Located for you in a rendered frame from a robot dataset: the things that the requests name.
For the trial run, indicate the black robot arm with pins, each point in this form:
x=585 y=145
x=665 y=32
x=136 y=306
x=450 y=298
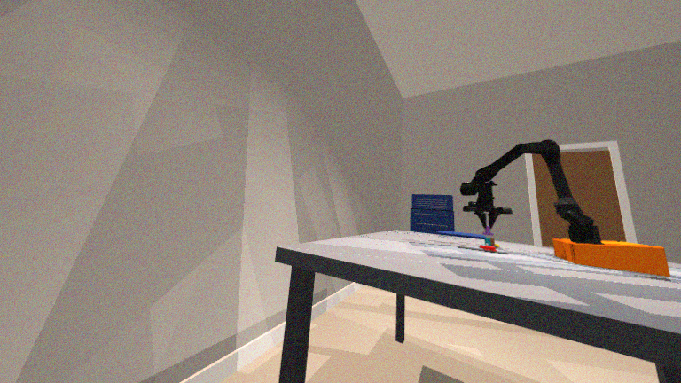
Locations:
x=581 y=230

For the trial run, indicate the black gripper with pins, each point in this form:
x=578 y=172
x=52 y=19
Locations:
x=487 y=202

